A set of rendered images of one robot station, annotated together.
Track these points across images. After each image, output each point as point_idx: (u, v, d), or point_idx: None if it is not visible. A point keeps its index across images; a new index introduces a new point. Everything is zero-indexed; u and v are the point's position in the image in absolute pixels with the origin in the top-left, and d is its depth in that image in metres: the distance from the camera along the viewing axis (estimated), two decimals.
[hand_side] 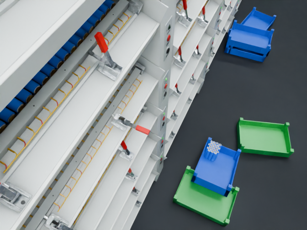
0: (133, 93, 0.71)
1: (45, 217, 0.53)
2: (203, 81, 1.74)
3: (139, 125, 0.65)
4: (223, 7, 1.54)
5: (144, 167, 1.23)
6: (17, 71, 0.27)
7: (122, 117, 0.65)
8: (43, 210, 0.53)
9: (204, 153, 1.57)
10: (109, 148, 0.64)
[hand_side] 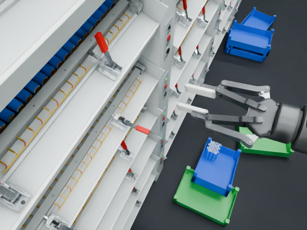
0: (133, 93, 0.71)
1: (45, 217, 0.53)
2: (203, 81, 1.74)
3: (139, 125, 0.65)
4: (223, 7, 1.54)
5: (144, 167, 1.23)
6: (17, 71, 0.27)
7: (122, 117, 0.65)
8: (43, 210, 0.53)
9: (204, 153, 1.57)
10: (109, 148, 0.64)
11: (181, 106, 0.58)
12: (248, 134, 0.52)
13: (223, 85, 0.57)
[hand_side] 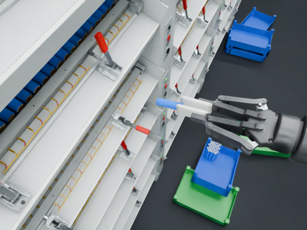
0: (133, 93, 0.71)
1: (45, 217, 0.53)
2: (203, 81, 1.74)
3: (139, 125, 0.65)
4: (223, 7, 1.54)
5: (144, 167, 1.23)
6: (17, 71, 0.27)
7: (122, 117, 0.65)
8: (43, 210, 0.53)
9: (204, 153, 1.57)
10: (109, 148, 0.64)
11: (181, 107, 0.57)
12: (248, 140, 0.51)
13: (220, 100, 0.57)
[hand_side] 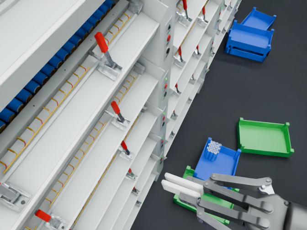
0: (126, 89, 0.71)
1: None
2: (203, 81, 1.74)
3: (116, 108, 0.63)
4: (223, 7, 1.54)
5: (144, 167, 1.23)
6: (17, 71, 0.27)
7: None
8: None
9: (204, 153, 1.57)
10: (109, 148, 0.64)
11: (173, 180, 0.49)
12: (261, 193, 0.44)
13: None
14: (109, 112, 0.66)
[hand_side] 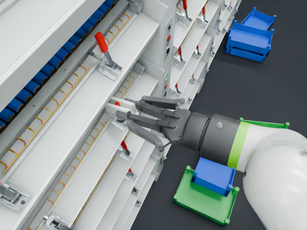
0: (126, 88, 0.71)
1: (45, 217, 0.53)
2: (203, 81, 1.74)
3: None
4: (223, 7, 1.54)
5: (144, 167, 1.23)
6: (17, 71, 0.27)
7: None
8: (36, 206, 0.53)
9: None
10: (109, 148, 0.64)
11: (115, 103, 0.63)
12: (177, 110, 0.59)
13: None
14: (109, 112, 0.66)
